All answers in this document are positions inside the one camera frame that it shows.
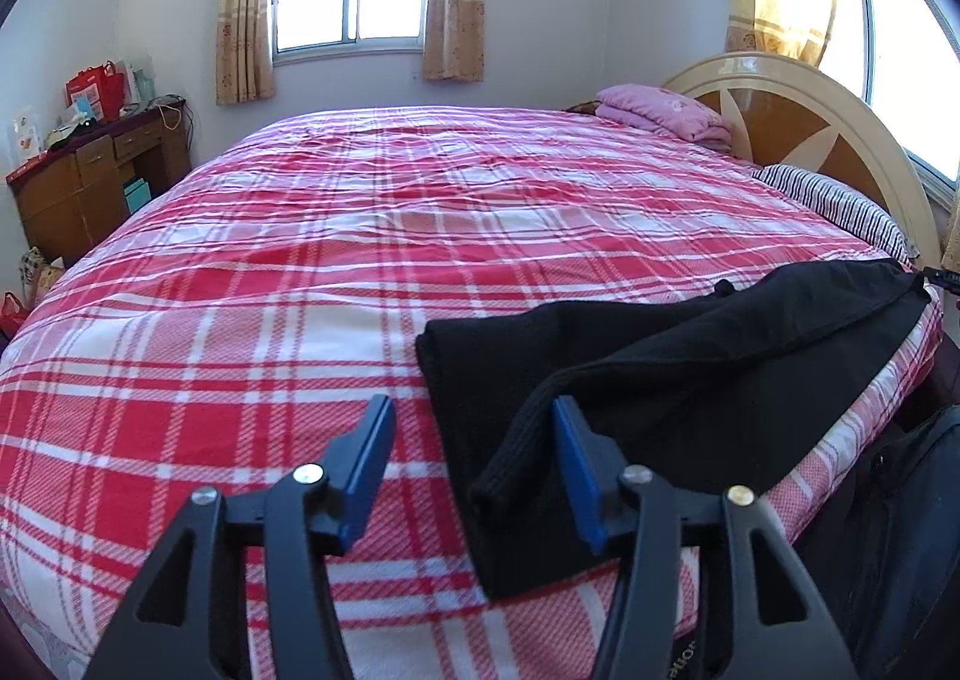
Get red plaid bed sheet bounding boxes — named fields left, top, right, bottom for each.
left=0, top=104, right=946, bottom=680

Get side window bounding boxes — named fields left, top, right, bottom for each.
left=822, top=0, right=958, bottom=196

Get striped pillow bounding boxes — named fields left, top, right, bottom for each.
left=754, top=163, right=919, bottom=265

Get left beige curtain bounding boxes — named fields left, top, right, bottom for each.
left=215, top=0, right=275, bottom=106

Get folded pink blanket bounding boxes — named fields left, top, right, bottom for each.
left=596, top=83, right=732, bottom=152

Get black backpack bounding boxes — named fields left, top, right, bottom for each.
left=794, top=405, right=958, bottom=678

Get teal box under desk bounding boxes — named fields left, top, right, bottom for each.
left=124, top=176, right=153, bottom=215

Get cream and wood headboard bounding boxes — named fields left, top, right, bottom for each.
left=664, top=51, right=942, bottom=267

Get red gift bag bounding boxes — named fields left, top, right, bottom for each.
left=65, top=61, right=125, bottom=122

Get black pants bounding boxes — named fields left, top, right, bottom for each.
left=415, top=259, right=934, bottom=600

